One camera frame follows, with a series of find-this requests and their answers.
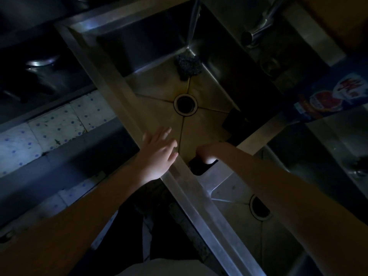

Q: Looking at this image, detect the person's left hand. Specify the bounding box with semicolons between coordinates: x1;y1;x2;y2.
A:
135;127;179;183

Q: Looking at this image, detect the person's right hand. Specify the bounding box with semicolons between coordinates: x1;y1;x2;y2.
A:
197;142;233;165

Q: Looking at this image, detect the person's right forearm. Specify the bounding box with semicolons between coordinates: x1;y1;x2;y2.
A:
228;145;368;276

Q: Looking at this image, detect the person's left forearm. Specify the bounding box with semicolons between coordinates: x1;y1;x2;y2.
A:
0;169;144;276

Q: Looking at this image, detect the dark square sponge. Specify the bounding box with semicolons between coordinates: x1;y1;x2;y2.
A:
222;108;248;138

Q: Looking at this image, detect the stainless steel double sink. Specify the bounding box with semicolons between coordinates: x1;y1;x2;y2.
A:
55;0;368;276

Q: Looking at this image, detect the dark steel wool scrubber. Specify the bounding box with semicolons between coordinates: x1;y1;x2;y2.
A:
176;52;203;81

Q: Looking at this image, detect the blue label detergent bottle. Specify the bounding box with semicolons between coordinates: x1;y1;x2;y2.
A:
283;54;368;125

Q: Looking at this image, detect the chrome faucet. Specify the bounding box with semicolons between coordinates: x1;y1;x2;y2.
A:
241;0;288;48

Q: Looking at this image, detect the metal cooking pot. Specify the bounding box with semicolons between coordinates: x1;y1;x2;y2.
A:
24;53;62;74

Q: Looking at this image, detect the dark cooktop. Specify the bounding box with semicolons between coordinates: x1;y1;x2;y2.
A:
0;0;97;133

